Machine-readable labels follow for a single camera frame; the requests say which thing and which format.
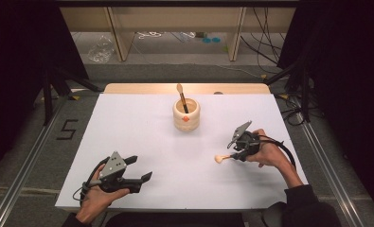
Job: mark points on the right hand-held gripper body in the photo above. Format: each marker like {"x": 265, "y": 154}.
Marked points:
{"x": 247, "y": 142}

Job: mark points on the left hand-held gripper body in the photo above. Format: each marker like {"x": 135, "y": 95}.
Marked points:
{"x": 113, "y": 165}

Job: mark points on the cream ribbed brush holder cup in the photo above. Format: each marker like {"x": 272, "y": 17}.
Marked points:
{"x": 186, "y": 121}

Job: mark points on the person's right hand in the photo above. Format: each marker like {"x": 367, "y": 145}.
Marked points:
{"x": 270, "y": 153}

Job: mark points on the person's left hand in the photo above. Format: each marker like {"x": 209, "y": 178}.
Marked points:
{"x": 94, "y": 203}

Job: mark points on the white table sheet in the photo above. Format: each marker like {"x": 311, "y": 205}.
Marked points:
{"x": 187, "y": 186}

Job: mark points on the black metal stand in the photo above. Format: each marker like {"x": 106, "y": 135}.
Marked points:
{"x": 304, "y": 94}
{"x": 48, "y": 97}

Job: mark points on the blue round lid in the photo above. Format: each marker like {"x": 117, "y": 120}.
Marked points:
{"x": 206, "y": 40}
{"x": 216, "y": 39}

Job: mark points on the clear plastic bag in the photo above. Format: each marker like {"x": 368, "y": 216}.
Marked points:
{"x": 101, "y": 50}

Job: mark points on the black curtain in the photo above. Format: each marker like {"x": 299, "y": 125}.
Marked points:
{"x": 23, "y": 47}
{"x": 348, "y": 63}

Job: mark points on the metal floor rail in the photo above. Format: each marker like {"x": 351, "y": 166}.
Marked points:
{"x": 329, "y": 170}
{"x": 23, "y": 176}

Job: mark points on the wooden shelf frame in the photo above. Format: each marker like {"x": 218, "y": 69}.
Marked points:
{"x": 238, "y": 31}

